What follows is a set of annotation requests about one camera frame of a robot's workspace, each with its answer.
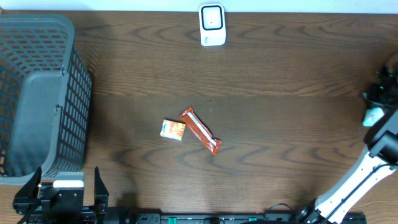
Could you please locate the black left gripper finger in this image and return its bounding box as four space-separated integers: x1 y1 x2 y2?
94 167 109 215
12 167 42 207

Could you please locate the light green wipes pack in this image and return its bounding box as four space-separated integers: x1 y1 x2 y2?
363 107 385 127

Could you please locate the small orange box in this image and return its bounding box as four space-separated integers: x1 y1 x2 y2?
160 119 186 141

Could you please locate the red orange snack bar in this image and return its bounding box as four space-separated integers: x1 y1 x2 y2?
180 106 222 156

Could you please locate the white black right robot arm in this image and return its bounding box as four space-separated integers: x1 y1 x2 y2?
295 62 397 223

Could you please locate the white barcode scanner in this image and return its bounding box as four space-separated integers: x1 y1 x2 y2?
198 3 226 47

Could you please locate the grey plastic shopping basket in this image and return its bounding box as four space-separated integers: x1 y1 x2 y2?
1 14 93 185

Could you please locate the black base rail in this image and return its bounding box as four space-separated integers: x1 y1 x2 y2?
102 205 368 224

